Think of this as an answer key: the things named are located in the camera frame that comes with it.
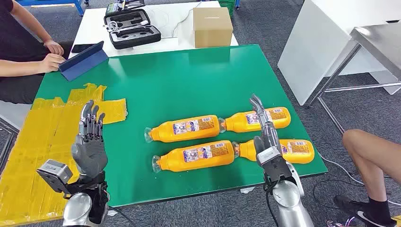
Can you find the person's right hand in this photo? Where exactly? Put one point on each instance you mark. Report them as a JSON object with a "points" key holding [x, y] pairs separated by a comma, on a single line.
{"points": [[51, 63]]}

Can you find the person's left hand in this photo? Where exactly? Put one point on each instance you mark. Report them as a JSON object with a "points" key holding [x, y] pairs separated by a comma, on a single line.
{"points": [[54, 47]]}

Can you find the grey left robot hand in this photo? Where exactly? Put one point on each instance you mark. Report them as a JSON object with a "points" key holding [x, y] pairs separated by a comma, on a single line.
{"points": [[89, 153]]}

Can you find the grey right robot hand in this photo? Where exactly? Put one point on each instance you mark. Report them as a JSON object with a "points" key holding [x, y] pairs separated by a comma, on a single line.
{"points": [[268, 137]]}

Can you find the orange plastic detergent bottle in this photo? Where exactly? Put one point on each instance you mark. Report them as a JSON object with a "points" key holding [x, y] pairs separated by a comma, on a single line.
{"points": [[163, 134], [175, 162], [302, 154], [238, 123]]}

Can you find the person's left forearm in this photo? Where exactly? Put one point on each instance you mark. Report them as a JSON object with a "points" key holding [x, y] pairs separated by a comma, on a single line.
{"points": [[29, 23]]}

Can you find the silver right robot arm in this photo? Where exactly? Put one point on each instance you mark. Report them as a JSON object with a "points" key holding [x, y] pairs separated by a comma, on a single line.
{"points": [[289, 203]]}

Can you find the person's right forearm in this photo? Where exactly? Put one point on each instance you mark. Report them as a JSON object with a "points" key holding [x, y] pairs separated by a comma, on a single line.
{"points": [[18, 67]]}

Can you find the black phone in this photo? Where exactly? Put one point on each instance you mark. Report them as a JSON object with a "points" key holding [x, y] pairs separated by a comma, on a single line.
{"points": [[80, 48]]}

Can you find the blue tablet case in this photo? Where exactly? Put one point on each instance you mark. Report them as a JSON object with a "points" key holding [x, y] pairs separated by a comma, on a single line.
{"points": [[83, 65]]}

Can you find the person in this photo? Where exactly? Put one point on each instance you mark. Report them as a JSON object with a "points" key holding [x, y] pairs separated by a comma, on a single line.
{"points": [[15, 34], [369, 153]]}

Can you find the yellow taped cardboard sheet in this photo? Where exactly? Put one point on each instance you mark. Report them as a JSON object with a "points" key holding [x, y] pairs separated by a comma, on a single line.
{"points": [[37, 150]]}

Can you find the white table foot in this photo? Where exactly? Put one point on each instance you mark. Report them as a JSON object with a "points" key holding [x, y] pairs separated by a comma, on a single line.
{"points": [[247, 190], [112, 212]]}

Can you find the white seat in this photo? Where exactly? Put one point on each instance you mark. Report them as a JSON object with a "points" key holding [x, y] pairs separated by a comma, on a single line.
{"points": [[12, 112]]}

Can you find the black device green label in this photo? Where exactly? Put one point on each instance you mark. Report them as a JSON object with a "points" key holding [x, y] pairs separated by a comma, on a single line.
{"points": [[114, 6]]}

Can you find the black foam-lined case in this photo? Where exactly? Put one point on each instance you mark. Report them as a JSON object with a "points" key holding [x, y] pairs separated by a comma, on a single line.
{"points": [[134, 40]]}

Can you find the small white plug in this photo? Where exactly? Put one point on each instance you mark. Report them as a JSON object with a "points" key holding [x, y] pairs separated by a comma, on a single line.
{"points": [[144, 22]]}

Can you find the white desk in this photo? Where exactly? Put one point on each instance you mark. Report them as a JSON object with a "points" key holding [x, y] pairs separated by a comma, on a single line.
{"points": [[313, 47]]}

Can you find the black sneaker white logo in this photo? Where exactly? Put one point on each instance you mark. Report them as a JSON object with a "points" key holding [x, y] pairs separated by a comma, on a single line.
{"points": [[351, 206]]}

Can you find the dark sneaker pink laces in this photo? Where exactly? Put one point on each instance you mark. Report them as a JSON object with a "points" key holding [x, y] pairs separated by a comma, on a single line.
{"points": [[340, 224]]}

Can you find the brown cardboard box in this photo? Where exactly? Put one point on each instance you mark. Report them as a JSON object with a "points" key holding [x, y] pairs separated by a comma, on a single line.
{"points": [[213, 28]]}

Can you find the green plastic crate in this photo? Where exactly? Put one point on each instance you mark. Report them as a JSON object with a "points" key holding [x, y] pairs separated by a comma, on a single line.
{"points": [[226, 4]]}

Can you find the stainless steel table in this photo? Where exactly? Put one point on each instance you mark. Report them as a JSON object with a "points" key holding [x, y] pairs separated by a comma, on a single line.
{"points": [[382, 44]]}

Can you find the yellow patterned object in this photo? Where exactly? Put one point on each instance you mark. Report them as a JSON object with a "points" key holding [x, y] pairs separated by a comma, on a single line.
{"points": [[397, 221]]}

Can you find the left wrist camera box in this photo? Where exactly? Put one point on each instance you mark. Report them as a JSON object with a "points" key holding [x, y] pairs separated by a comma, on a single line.
{"points": [[54, 172]]}

